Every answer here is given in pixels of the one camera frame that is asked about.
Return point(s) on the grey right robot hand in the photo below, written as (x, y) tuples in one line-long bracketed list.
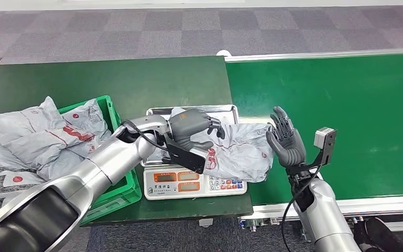
[(288, 146)]

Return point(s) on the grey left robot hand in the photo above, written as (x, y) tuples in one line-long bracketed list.
[(187, 125)]

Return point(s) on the grey mailer red print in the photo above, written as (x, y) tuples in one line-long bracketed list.
[(243, 153)]

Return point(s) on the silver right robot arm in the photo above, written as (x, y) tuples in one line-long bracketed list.
[(326, 215)]

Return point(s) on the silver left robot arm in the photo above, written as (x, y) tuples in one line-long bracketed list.
[(93, 170)]

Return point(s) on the green plastic basket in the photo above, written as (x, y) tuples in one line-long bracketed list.
[(118, 198)]

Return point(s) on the white electronic scale steel tray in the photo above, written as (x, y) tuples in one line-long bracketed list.
[(173, 184)]

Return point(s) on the white roller end cap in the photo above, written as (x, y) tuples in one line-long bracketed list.
[(223, 53)]

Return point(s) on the grey mailer bag red dot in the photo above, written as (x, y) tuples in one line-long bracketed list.
[(86, 116)]

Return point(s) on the plain grey mailer bag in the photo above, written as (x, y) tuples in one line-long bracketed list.
[(62, 163)]

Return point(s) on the grey mailer bag red logo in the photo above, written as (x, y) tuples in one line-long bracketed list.
[(31, 135)]

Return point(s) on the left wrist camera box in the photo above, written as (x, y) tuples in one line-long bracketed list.
[(187, 158)]

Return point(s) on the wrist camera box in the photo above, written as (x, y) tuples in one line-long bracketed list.
[(325, 139), (187, 158)]

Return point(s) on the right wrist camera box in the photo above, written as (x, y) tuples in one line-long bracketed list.
[(325, 139)]

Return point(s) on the green conveyor belt aluminium frame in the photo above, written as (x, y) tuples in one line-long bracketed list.
[(344, 114)]

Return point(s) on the white table bracket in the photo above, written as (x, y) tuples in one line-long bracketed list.
[(205, 223)]

